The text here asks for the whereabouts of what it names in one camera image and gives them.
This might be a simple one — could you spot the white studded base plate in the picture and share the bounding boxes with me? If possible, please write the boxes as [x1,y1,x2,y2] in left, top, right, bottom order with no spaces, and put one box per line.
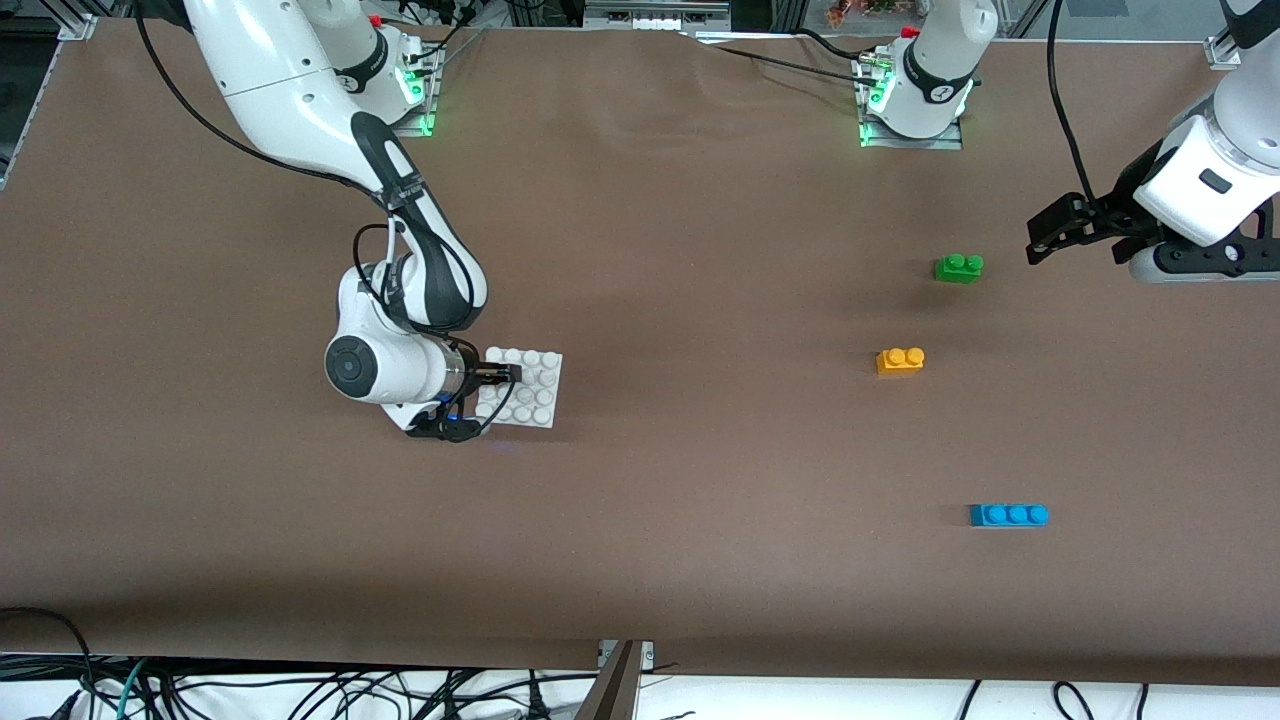
[470,346,564,430]

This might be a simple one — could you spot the blue three-stud block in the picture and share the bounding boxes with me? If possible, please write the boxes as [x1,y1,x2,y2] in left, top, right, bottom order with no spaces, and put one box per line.
[968,503,1050,528]

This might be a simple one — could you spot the brown table cover sheet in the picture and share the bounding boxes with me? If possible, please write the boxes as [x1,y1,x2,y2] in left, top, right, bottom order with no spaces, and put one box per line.
[0,18,1280,691]

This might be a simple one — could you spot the orange red background clutter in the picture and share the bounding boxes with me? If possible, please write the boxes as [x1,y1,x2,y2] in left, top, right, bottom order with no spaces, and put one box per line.
[825,0,901,26]

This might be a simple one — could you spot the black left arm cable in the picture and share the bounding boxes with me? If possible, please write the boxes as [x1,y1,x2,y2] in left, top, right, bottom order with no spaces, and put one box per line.
[1045,0,1101,206]

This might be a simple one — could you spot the curved black table cable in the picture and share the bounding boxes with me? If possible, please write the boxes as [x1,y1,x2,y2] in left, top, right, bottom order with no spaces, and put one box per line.
[793,28,886,63]

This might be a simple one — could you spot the straight black table cable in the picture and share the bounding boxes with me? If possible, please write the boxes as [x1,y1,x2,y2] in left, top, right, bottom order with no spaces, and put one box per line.
[712,45,866,83]

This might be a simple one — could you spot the dark slanted post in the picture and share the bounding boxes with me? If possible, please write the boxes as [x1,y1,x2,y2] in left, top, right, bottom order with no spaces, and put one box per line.
[575,640,643,720]

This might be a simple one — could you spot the tangled black floor cables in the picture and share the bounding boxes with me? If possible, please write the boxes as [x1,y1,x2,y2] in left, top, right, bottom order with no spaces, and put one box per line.
[140,662,601,720]

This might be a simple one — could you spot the white perforated rail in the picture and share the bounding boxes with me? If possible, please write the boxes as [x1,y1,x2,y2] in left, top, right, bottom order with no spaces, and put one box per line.
[585,0,731,31]

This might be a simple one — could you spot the teal cable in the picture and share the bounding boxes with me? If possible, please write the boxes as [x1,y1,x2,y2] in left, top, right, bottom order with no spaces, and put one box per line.
[113,655,153,720]

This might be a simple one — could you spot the looped black floor cable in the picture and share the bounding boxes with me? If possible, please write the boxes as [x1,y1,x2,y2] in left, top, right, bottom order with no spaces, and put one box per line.
[0,606,98,720]

